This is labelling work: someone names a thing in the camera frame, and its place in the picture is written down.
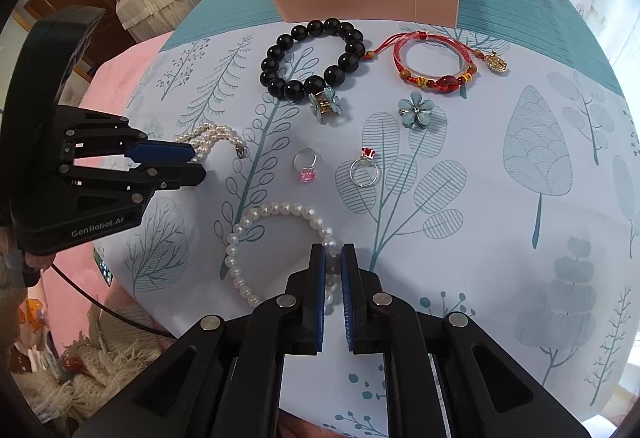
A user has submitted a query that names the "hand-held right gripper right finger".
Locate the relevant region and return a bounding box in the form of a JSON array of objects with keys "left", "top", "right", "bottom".
[{"left": 340, "top": 243, "right": 593, "bottom": 438}]

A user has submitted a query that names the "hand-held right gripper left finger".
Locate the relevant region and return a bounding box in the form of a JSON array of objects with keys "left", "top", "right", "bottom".
[{"left": 75, "top": 243, "right": 331, "bottom": 438}]

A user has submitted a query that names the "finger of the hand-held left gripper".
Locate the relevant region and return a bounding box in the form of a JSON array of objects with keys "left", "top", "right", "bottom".
[
  {"left": 55, "top": 105, "right": 197, "bottom": 165},
  {"left": 57, "top": 160, "right": 207, "bottom": 206}
]

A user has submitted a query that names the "small-bead pearl bracelet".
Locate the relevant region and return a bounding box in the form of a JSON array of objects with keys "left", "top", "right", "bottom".
[{"left": 175, "top": 124, "right": 249, "bottom": 163}]

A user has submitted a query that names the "large-bead pearl bracelet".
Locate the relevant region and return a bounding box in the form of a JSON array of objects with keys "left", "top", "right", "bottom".
[{"left": 225, "top": 202, "right": 337, "bottom": 313}]

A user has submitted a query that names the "pink stone ring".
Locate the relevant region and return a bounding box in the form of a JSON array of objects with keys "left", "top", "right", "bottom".
[{"left": 292, "top": 149, "right": 321, "bottom": 186}]

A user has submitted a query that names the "black bead bracelet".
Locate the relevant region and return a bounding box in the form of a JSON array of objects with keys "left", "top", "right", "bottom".
[{"left": 260, "top": 18, "right": 365, "bottom": 104}]

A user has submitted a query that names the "red stone ring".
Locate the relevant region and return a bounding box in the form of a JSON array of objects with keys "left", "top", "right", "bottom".
[{"left": 349, "top": 148, "right": 382, "bottom": 189}]

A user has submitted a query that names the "red cord bracelet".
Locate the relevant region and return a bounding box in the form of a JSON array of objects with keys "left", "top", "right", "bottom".
[{"left": 367, "top": 32, "right": 488, "bottom": 96}]

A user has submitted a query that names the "gold pendant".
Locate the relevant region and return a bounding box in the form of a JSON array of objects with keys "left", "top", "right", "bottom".
[{"left": 484, "top": 50, "right": 511, "bottom": 76}]

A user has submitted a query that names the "person's left hand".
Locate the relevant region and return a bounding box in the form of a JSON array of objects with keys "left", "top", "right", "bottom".
[{"left": 0, "top": 225, "right": 57, "bottom": 289}]

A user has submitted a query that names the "pink blanket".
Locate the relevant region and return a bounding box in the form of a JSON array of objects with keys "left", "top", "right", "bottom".
[{"left": 40, "top": 38, "right": 176, "bottom": 354}]

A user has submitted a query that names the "leaf-print bedsheet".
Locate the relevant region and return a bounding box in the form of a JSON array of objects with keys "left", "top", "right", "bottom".
[{"left": 95, "top": 0, "right": 640, "bottom": 438}]

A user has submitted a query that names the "cream fringed cloth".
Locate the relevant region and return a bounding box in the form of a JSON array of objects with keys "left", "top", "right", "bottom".
[{"left": 15, "top": 303, "right": 176, "bottom": 419}]

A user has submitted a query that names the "black cable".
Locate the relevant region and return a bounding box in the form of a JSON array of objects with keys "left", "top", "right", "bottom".
[{"left": 50, "top": 263, "right": 176, "bottom": 339}]

